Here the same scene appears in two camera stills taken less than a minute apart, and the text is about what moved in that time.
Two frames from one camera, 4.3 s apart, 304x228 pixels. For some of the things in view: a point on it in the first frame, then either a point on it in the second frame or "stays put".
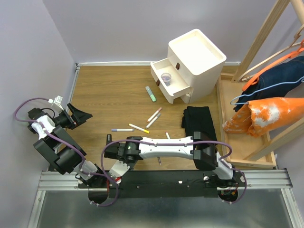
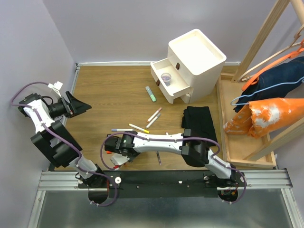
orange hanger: x=255 y=79 stays put
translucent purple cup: x=166 y=77 stays put
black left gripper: x=80 y=116 to x=75 y=106
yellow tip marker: x=138 y=128 stays put
